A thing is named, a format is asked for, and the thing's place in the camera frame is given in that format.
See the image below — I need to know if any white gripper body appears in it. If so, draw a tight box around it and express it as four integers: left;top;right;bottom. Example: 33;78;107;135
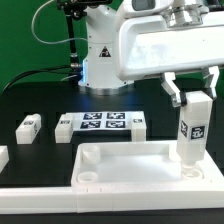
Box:
115;13;224;81

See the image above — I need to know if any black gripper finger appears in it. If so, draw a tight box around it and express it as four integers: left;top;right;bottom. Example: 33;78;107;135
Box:
161;72;186;107
202;66;220;88

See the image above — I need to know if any white desk top tray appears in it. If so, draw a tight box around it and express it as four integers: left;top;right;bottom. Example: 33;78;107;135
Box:
71;140;224;193

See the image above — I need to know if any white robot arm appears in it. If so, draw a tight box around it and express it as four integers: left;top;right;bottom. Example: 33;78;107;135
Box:
82;0;224;107

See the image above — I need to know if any fiducial marker sheet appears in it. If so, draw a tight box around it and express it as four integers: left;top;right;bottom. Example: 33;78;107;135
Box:
73;111;131;131

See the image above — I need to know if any white block at left edge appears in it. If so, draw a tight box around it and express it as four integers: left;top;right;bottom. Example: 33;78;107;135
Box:
0;146;9;173

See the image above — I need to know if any black camera pole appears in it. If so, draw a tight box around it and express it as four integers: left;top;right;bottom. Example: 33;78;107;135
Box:
56;0;113;69

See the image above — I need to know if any grey cable loop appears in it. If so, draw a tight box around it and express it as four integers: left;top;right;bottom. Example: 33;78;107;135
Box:
31;0;89;46

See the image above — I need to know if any black cable bundle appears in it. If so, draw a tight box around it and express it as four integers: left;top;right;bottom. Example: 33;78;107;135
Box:
1;65;83;93

